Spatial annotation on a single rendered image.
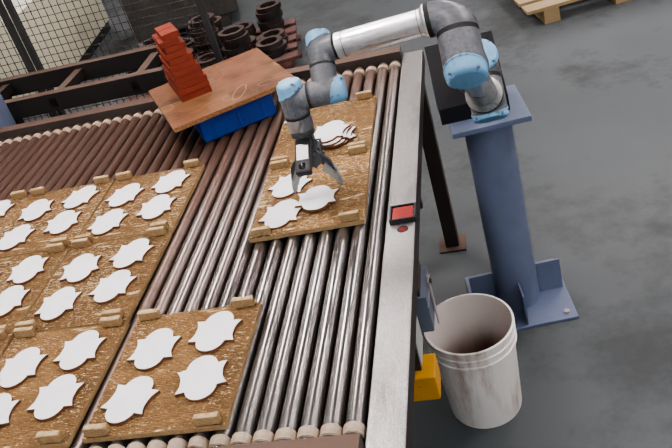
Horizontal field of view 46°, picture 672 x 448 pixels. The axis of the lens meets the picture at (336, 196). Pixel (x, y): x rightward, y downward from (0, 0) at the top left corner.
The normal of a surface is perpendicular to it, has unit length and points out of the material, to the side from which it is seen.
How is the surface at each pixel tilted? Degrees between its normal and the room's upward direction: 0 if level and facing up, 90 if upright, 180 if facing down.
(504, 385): 93
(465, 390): 93
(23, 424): 0
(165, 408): 0
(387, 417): 0
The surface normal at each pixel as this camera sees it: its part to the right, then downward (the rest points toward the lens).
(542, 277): 0.02, 0.51
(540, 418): -0.26, -0.83
